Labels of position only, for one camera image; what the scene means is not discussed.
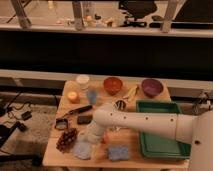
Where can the green plastic tray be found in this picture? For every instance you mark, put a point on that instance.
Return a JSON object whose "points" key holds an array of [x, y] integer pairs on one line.
{"points": [[153, 146]]}

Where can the white lidded container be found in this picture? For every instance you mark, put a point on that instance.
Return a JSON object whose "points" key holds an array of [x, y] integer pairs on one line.
{"points": [[83, 81]]}

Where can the red bowl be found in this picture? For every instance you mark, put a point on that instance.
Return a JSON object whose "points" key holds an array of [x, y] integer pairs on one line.
{"points": [[112, 85]]}

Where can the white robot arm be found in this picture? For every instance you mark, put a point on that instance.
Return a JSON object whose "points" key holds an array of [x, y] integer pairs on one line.
{"points": [[194, 130]]}

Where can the yellow banana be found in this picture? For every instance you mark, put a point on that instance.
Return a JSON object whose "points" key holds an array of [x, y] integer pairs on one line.
{"points": [[129, 96]]}

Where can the purple bowl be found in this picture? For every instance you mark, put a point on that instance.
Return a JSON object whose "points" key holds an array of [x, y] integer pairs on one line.
{"points": [[152, 87]]}

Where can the small black framed dish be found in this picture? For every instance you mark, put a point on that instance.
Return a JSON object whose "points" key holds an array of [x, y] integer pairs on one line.
{"points": [[61, 124]]}

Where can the brown grape bunch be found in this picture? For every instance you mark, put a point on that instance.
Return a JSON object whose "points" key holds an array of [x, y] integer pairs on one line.
{"points": [[66, 140]]}

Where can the blue sponge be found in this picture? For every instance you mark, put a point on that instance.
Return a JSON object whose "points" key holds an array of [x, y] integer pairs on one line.
{"points": [[118, 153]]}

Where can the black rectangular block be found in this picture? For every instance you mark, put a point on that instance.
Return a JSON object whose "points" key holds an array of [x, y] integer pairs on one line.
{"points": [[84, 119]]}

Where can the small dark metal cup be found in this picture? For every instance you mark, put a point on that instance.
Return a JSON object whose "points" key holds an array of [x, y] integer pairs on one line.
{"points": [[120, 105]]}

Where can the grey blue towel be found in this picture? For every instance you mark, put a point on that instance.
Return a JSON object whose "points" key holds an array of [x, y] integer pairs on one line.
{"points": [[82, 150]]}

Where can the blue plastic cup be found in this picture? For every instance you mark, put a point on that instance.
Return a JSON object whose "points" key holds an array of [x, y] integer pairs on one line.
{"points": [[91, 96]]}

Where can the black handled knife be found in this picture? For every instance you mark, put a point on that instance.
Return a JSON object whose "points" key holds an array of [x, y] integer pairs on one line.
{"points": [[78, 110]]}

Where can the wooden table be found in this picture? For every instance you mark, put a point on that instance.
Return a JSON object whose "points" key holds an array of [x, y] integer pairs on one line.
{"points": [[54, 157]]}

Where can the orange fruit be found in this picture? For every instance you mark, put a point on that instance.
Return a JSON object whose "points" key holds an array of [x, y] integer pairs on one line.
{"points": [[73, 97]]}

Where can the orange carrot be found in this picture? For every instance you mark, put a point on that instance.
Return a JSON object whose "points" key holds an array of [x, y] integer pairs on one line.
{"points": [[105, 138]]}

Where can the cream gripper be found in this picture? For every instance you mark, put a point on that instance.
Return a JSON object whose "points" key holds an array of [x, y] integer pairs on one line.
{"points": [[86, 135]]}

